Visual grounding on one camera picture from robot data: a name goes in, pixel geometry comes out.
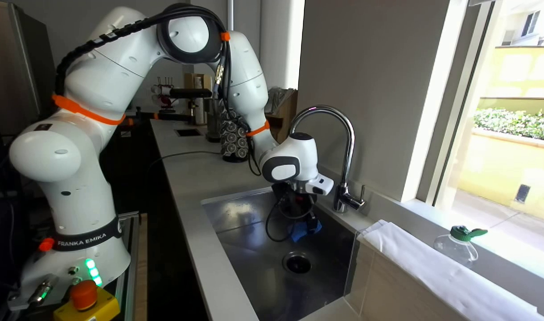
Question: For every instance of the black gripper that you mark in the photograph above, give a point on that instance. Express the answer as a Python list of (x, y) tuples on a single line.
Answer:
[(296, 200)]

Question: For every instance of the blue sponge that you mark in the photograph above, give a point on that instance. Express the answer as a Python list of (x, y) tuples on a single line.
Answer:
[(314, 230)]

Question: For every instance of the chrome gooseneck faucet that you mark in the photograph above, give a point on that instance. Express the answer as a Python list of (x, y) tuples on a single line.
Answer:
[(346, 153)]

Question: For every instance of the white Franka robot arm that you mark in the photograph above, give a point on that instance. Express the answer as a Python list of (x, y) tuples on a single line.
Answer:
[(68, 160)]

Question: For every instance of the round sink drain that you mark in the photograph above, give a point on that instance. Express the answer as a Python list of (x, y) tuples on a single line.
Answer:
[(298, 262)]

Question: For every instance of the stainless steel sink basin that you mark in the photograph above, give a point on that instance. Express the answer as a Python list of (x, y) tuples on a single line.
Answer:
[(246, 278)]

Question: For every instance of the black white patterned cylinder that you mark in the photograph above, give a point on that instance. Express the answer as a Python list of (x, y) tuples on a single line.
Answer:
[(232, 143)]

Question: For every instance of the wooden rack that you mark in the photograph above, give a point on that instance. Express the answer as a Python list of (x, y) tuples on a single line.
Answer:
[(285, 109)]

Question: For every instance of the white towel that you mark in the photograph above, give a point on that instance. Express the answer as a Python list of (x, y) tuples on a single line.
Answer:
[(424, 267)]

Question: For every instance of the flat black phone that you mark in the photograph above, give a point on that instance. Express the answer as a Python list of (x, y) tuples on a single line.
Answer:
[(187, 132)]

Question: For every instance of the small dark outdoor box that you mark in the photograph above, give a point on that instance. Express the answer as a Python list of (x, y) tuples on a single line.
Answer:
[(522, 193)]

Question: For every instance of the yellow emergency stop button box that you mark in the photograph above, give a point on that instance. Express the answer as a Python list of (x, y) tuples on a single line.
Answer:
[(84, 296)]

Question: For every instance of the green hedge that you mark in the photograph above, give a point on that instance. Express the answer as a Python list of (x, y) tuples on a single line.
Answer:
[(513, 123)]

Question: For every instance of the grey refrigerator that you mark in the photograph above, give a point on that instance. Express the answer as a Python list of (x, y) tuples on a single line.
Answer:
[(14, 59)]

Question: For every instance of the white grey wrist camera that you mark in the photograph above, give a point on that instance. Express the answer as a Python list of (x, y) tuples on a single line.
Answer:
[(319, 185)]

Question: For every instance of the black stereo camera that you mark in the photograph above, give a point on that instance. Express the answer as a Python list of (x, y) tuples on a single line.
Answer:
[(191, 93)]

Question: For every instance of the white window frame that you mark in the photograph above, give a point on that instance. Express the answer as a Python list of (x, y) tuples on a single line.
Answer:
[(437, 89)]

